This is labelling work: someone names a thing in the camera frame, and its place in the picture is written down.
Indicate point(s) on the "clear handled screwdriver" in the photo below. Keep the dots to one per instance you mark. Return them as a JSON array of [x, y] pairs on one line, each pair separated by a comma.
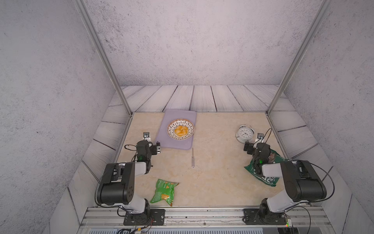
[[192, 159]]

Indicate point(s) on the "metal frame post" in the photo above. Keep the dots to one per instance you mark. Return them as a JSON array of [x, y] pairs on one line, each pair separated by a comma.
[[321, 14], [101, 52]]

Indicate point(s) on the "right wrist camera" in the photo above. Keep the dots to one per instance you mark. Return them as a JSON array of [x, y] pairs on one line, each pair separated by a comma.
[[260, 137]]

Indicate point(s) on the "white alarm clock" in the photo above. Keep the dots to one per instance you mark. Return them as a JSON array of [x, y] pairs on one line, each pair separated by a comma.
[[245, 133]]

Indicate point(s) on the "light green snack bag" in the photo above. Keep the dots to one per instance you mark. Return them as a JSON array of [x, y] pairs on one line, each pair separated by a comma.
[[164, 191]]

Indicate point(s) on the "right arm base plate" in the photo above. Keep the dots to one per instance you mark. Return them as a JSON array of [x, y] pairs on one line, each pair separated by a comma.
[[253, 216]]

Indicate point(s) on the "patterned bowl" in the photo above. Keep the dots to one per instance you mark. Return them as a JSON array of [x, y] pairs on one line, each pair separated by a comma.
[[180, 122]]

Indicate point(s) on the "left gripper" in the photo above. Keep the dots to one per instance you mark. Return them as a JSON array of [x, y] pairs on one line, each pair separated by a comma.
[[153, 148]]

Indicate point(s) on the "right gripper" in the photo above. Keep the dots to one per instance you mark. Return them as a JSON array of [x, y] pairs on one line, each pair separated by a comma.
[[251, 147]]

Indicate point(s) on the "aluminium front rail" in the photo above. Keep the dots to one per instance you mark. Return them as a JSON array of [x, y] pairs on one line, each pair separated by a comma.
[[307, 220]]

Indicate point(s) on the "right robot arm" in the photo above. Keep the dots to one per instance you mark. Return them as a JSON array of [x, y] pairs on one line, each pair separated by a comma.
[[301, 182]]

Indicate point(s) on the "yellow chips in bowl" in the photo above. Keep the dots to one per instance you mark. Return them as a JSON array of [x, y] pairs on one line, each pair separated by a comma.
[[181, 131]]

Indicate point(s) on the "dark green chips bag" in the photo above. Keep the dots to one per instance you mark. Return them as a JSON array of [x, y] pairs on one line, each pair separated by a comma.
[[265, 166]]

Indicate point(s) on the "left metal frame post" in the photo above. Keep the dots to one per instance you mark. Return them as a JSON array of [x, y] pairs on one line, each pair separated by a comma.
[[101, 52]]

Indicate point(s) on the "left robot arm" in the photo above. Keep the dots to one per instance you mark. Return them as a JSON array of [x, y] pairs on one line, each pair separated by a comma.
[[116, 188]]

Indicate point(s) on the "right metal frame post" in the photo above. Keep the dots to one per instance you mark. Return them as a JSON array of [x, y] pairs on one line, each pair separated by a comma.
[[321, 14]]

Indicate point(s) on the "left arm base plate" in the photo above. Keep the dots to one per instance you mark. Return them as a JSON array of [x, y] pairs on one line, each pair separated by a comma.
[[150, 217]]

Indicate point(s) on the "lavender tray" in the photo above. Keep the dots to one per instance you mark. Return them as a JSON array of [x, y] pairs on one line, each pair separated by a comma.
[[162, 136]]

